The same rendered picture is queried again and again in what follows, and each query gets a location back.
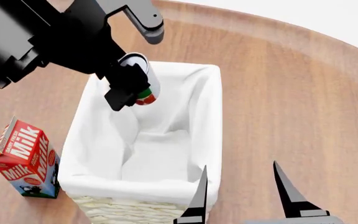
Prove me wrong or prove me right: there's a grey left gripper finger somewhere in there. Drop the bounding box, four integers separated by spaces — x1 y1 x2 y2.
99 0 165 45

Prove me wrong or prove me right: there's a red milk carton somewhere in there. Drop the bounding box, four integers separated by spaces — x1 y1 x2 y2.
0 115 62 200

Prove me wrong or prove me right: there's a tomato sauce can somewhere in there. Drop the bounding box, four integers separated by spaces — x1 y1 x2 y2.
117 52 162 106

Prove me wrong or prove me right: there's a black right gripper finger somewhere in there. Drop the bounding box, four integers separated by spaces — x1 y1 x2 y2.
173 164 209 224
272 160 331 220

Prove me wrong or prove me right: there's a wicker basket with white liner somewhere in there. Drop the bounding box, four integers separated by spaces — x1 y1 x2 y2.
57 60 224 224

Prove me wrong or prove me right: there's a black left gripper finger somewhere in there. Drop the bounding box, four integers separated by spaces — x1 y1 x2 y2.
104 61 152 113

